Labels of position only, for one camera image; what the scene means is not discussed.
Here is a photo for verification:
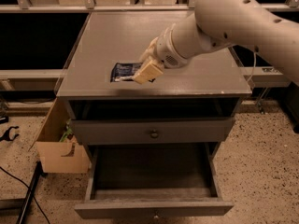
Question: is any closed grey top drawer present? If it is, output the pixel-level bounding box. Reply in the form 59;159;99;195
71;118;235;146

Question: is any round drawer knob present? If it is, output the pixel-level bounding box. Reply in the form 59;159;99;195
150;130;159;138

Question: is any black clamp tool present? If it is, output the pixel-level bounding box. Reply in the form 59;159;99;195
0;126;19;142

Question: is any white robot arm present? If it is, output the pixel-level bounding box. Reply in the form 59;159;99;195
133;0;299;84

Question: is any open grey middle drawer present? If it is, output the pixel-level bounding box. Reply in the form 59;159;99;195
75;144;234;219

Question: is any grey wooden drawer cabinet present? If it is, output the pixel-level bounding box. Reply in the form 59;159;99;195
58;11;250;219

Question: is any white cable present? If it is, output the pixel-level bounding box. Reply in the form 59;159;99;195
248;49;258;82

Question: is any aluminium frame rail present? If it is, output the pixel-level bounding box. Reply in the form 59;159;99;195
0;0;299;91

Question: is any black metal floor bar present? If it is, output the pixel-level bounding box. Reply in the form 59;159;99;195
16;161;43;224

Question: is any cardboard box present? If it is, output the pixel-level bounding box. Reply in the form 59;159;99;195
35;99;90;174

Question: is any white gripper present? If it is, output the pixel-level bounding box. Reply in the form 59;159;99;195
133;23;188;84

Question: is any black floor cable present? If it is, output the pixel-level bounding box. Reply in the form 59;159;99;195
0;165;51;224

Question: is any green item in box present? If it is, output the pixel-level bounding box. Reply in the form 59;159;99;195
60;120;73;142

